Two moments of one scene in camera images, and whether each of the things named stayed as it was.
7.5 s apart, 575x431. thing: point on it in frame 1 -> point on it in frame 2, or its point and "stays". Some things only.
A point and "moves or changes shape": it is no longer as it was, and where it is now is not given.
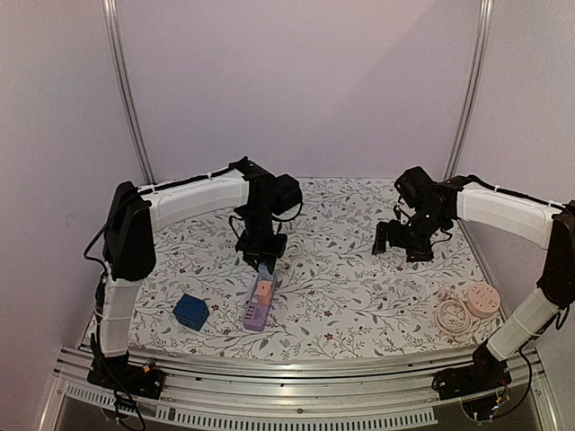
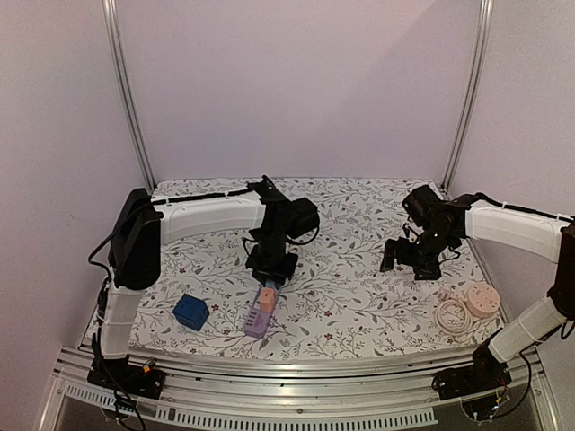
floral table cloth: (331, 298) stays
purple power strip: (256, 316) moves or changes shape
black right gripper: (396, 235) -> (405, 250)
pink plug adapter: (264, 292) moves or changes shape
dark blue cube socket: (191, 312) stays
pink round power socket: (482, 299) stays
